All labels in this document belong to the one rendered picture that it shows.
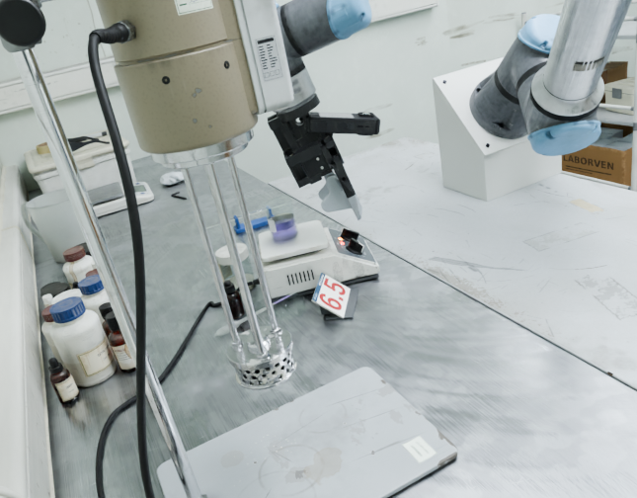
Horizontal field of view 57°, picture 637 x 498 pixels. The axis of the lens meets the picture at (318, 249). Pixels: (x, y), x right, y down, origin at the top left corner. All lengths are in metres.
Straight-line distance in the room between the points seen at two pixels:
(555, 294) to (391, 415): 0.35
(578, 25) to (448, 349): 0.49
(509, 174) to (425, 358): 0.60
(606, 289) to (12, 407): 0.82
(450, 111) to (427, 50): 1.59
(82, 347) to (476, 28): 2.51
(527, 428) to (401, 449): 0.14
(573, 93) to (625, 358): 0.44
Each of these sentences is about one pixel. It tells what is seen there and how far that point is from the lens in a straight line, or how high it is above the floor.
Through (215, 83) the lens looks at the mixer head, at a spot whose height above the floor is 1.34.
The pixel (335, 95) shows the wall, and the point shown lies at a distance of 2.64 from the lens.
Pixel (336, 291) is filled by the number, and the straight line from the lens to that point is 0.98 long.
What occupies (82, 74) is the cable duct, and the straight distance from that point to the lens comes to 2.29.
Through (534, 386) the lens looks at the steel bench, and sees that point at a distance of 0.77.
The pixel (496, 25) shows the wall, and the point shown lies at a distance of 3.14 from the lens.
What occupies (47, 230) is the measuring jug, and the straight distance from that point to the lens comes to 1.49.
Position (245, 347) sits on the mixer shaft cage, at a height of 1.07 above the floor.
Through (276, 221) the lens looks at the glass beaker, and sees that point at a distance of 1.01.
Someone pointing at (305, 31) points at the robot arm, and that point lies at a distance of 0.85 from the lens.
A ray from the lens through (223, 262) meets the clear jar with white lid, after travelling 1.06.
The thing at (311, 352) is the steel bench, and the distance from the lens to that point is 0.88.
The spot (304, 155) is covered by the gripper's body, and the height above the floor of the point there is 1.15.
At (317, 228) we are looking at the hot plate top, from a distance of 1.06.
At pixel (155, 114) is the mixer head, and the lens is 0.47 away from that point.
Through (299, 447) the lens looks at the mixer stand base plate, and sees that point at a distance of 0.72.
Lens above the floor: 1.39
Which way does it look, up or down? 24 degrees down
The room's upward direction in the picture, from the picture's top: 12 degrees counter-clockwise
